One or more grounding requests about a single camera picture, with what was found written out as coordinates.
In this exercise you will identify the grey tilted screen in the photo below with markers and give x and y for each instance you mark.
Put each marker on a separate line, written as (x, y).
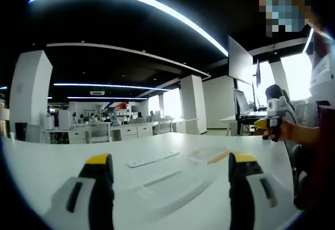
(242, 103)

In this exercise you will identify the clear yellow-rimmed plastic container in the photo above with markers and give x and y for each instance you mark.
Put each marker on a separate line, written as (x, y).
(206, 153)

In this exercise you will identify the grey office chair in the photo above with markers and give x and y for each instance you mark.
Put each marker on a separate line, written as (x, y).
(32, 133)
(165, 125)
(100, 132)

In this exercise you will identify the white paper cup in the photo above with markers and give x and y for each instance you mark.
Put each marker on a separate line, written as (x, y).
(12, 136)

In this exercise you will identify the person's right hand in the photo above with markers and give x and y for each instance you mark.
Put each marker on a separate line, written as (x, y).
(289, 132)

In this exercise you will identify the ceiling air conditioner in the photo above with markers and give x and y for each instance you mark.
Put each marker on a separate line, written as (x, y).
(97, 93)

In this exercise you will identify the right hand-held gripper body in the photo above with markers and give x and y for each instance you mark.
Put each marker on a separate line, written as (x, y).
(278, 107)

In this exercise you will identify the white chest device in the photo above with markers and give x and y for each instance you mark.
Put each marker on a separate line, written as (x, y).
(323, 78)

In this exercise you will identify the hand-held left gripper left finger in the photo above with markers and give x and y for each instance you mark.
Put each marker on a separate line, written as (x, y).
(99, 188)

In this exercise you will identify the straight ceiling light strip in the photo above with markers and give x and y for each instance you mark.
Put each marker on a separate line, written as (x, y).
(104, 98)
(110, 85)

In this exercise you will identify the white desk row with drawers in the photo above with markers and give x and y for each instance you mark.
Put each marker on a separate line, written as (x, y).
(131, 132)

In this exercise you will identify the clear plastic storage box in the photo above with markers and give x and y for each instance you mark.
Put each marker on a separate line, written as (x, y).
(167, 188)

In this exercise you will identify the white power strip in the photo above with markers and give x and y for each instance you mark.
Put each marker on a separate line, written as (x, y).
(151, 159)

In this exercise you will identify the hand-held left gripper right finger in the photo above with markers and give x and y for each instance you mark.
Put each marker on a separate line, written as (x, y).
(240, 188)

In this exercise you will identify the white square pillar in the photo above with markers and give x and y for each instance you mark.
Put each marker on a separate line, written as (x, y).
(192, 104)
(30, 94)

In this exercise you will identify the large white appliance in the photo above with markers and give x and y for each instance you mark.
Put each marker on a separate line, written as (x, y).
(64, 120)

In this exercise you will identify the small white appliance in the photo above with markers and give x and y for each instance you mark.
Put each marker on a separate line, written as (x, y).
(48, 122)

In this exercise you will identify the white side desk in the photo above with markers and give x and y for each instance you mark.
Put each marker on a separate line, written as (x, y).
(235, 121)

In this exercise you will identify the large black monitor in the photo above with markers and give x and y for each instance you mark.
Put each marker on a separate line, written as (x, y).
(239, 62)

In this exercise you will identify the small black monitor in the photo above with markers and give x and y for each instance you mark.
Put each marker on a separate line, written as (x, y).
(258, 74)

